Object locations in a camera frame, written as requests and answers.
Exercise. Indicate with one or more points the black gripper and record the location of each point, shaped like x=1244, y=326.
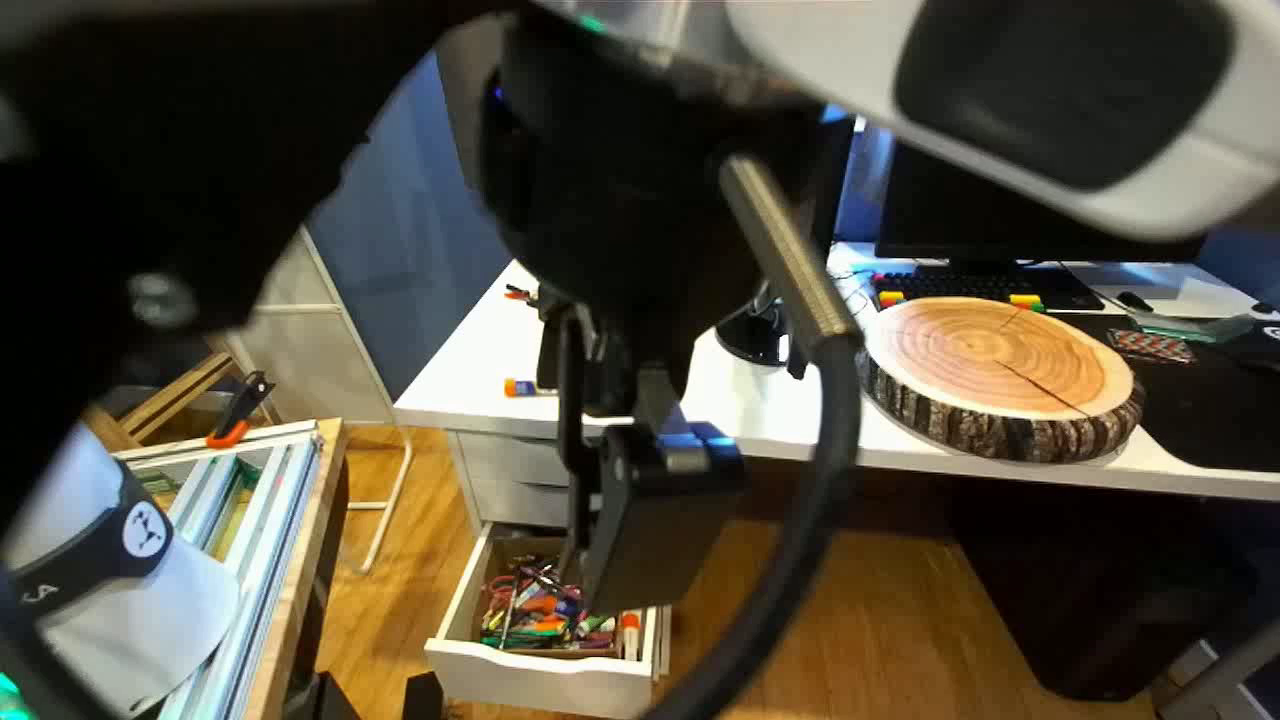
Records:
x=606, y=333

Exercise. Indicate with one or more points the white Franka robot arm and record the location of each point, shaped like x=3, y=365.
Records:
x=600, y=161

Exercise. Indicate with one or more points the grey white robot base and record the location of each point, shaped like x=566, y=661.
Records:
x=135, y=624

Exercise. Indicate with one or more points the white drawer cabinet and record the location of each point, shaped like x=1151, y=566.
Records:
x=504, y=487

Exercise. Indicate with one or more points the open white drawer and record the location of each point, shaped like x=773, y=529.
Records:
x=532, y=681

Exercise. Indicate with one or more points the pile of colourful small items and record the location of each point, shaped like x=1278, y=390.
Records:
x=532, y=620

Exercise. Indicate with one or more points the black monitor on round stand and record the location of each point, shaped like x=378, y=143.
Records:
x=748, y=343

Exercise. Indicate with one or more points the white tubular leg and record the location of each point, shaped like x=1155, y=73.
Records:
x=384, y=504

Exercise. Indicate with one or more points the orange yellow toy block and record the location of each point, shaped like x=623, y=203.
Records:
x=889, y=298

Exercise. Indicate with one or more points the wooden tray of glass panes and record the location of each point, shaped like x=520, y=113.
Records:
x=284, y=586

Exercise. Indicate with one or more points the orange black spring clamp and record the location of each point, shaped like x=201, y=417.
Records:
x=238, y=414

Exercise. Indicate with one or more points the round wood slice board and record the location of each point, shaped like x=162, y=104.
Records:
x=1001, y=361

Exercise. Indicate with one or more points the black keyboard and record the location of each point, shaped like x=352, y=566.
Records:
x=984, y=284

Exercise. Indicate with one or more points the yellow green toy block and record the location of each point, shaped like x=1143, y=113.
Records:
x=1025, y=303

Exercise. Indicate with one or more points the wooden ladder shelf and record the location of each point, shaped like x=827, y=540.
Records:
x=174, y=394

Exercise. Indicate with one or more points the wide black monitor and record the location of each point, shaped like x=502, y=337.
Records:
x=984, y=212

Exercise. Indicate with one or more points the large black case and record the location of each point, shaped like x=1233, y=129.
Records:
x=1094, y=603

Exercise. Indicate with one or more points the small black mouse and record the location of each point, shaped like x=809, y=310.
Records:
x=1135, y=303

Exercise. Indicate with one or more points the light blue paper sheet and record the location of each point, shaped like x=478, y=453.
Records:
x=1183, y=280

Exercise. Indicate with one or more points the grey metal leg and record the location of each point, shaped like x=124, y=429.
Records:
x=1227, y=675

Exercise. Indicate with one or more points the white metal frame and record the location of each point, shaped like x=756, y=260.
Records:
x=284, y=310

